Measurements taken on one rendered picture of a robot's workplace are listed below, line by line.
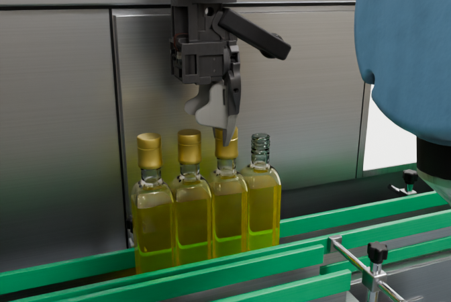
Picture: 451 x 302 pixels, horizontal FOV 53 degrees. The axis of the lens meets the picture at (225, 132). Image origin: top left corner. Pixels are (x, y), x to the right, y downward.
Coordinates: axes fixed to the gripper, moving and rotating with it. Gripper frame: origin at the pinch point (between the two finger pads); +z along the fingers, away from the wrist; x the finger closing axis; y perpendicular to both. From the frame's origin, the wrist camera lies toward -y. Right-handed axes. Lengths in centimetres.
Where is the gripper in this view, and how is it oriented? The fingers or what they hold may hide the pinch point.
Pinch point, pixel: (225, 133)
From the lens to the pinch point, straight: 68.0
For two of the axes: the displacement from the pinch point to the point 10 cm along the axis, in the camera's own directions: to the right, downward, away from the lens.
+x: 3.3, 2.9, -9.0
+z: 0.0, 9.5, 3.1
